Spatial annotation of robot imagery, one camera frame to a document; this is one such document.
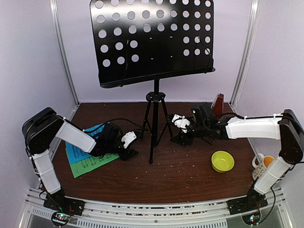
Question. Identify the lime green bowl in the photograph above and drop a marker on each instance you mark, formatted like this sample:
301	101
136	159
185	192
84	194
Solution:
222	161

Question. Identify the green sheet music page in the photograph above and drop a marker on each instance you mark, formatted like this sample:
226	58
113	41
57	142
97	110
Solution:
91	163

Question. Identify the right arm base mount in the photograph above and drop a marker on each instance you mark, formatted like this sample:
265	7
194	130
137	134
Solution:
248	206

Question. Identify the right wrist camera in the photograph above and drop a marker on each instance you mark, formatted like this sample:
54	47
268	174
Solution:
181	122

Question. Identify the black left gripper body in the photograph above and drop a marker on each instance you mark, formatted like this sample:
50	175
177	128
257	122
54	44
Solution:
112	147

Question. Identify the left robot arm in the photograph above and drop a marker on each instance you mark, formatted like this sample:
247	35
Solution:
47	127

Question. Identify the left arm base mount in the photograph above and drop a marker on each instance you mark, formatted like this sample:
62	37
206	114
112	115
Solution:
64	208

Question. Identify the right aluminium frame post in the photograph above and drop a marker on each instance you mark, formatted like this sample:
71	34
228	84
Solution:
249	42

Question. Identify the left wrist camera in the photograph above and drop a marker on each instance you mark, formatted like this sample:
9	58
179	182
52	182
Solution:
128	138

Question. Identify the front aluminium rail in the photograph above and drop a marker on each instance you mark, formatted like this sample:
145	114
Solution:
204	214

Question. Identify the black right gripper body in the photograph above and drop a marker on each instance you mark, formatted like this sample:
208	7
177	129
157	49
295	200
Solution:
201	131

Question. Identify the black music stand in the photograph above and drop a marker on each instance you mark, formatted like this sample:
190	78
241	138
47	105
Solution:
149	40

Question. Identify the white patterned mug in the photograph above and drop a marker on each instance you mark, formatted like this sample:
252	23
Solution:
260	164

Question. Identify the aluminium frame post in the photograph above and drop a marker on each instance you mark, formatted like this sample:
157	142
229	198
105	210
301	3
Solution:
249	42
63	55

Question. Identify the left aluminium frame post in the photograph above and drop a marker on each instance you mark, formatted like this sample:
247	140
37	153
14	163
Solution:
63	55

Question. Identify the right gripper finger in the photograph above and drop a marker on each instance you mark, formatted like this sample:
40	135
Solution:
181	140
170	119

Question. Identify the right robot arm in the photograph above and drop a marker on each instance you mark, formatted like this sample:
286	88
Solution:
282	131

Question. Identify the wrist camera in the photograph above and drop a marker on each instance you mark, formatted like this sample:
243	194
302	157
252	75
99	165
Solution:
128	138
181	122

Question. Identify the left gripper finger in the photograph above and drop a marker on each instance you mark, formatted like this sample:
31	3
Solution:
139	132
125	155

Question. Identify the wooden metronome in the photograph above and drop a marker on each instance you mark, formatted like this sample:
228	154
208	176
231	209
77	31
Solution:
218	104

